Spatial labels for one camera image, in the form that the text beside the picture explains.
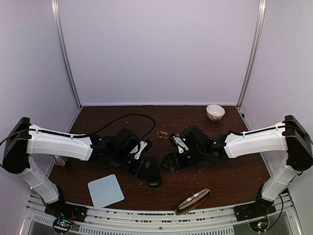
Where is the tan glasses case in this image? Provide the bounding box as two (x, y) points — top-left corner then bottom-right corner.
(175, 188), (211, 215)

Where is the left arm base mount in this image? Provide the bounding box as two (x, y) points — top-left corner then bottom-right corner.
(41, 186), (88, 235)

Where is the aluminium corner post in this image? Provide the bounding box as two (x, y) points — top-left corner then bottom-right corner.
(236, 0), (267, 110)
(51, 0), (82, 109)

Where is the white ceramic bowl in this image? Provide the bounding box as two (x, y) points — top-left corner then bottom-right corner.
(206, 104), (225, 121)

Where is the front aluminium rail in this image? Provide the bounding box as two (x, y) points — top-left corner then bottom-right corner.
(18, 193), (304, 235)

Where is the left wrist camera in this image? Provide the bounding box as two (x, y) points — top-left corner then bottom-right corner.
(130, 140), (151, 160)

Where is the black glasses case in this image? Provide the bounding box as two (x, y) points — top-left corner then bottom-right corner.
(143, 157), (162, 188)

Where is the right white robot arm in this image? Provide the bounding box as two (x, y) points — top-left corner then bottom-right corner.
(161, 115), (313, 216)

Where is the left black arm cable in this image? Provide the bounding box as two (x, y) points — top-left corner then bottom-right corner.
(0, 113), (157, 172)

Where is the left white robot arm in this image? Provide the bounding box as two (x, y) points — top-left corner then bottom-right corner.
(2, 117), (154, 217)

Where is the left blue cleaning cloth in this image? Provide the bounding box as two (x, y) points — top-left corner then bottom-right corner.
(88, 174), (125, 209)

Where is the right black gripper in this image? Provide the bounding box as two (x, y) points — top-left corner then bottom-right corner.
(160, 147), (205, 173)

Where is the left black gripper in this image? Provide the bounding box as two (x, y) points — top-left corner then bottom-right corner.
(111, 150), (154, 180)

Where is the left aluminium corner post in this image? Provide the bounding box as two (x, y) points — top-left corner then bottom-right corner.
(51, 0), (82, 109)

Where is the patterned white mug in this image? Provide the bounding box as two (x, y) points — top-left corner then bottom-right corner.
(52, 155), (68, 167)

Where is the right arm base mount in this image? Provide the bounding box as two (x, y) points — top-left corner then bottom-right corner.
(234, 185), (284, 234)

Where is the right aluminium corner post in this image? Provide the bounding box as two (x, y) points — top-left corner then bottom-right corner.
(236, 0), (267, 110)

